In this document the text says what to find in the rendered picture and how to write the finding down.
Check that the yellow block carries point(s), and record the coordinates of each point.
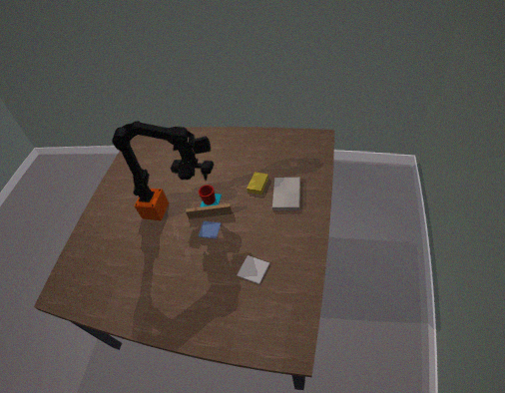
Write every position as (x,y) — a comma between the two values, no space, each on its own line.
(257,183)

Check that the grey square pad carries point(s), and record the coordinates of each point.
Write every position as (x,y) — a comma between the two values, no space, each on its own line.
(253,269)

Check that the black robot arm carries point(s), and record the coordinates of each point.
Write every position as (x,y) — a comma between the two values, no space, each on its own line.
(176,136)

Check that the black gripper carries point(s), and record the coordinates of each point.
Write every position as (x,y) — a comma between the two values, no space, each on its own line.
(205,167)

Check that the red cup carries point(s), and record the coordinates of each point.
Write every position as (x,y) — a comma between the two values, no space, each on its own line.
(207,194)

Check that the brown wooden plank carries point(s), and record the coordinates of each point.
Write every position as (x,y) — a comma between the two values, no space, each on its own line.
(207,211)

